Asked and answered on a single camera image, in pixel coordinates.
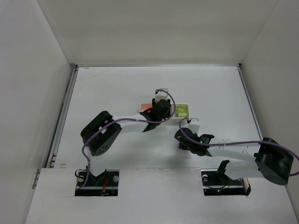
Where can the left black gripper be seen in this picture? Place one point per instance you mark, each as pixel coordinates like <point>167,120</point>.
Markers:
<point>154,110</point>

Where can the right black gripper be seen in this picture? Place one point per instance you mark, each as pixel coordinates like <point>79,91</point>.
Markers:
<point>186,136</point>

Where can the orange ring lego piece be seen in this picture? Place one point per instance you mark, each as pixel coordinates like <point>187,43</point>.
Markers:
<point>144,107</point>

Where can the green lego brick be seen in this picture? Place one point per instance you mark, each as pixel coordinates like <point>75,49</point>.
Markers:
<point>181,109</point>
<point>182,114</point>

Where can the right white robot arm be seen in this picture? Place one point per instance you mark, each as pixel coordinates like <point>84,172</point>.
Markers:
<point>254,159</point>

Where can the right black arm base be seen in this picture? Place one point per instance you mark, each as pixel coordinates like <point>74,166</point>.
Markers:
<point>216,183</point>

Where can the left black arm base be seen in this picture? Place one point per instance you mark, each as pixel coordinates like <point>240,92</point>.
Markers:
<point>106,184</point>

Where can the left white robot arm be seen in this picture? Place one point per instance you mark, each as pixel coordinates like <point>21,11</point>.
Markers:
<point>99,135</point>

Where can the white three-compartment tray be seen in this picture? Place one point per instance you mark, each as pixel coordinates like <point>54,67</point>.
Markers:
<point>174,121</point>

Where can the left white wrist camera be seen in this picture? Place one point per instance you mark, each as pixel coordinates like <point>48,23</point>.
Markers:
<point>161,93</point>

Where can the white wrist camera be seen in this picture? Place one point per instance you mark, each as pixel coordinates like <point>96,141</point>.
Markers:
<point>193,125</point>
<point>161,93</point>

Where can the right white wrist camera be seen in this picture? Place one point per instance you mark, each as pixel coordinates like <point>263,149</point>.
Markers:
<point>193,125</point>

